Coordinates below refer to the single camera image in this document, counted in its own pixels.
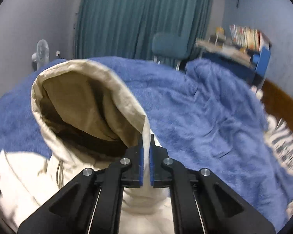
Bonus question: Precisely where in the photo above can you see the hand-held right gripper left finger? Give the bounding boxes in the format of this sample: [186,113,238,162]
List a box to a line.
[18,135,144,234]

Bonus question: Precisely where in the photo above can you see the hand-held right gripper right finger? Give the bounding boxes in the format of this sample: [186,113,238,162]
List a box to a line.
[149,134,276,234]

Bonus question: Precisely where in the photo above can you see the cream hooded jacket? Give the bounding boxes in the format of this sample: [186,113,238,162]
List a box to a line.
[0,59,176,234]

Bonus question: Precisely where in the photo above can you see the blue fleece blanket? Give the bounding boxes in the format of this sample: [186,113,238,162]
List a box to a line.
[0,57,293,232]

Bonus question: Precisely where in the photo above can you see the teal chair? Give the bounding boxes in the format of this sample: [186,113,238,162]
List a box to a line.
[152,32,189,71]

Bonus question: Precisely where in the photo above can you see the striped black and white cloth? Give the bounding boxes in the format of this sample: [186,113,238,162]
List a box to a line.
[265,116,293,176]

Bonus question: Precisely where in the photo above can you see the blue bookshelf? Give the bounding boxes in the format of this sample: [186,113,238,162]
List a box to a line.
[197,38,271,88]

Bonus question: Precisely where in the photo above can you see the teal curtain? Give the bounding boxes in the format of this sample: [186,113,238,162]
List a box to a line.
[74,0,214,60]

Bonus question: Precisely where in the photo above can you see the white electric fan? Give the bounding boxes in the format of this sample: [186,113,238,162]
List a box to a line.
[31,40,50,69]

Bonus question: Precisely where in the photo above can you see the row of colourful books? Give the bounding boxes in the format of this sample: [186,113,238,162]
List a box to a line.
[229,25,266,51]

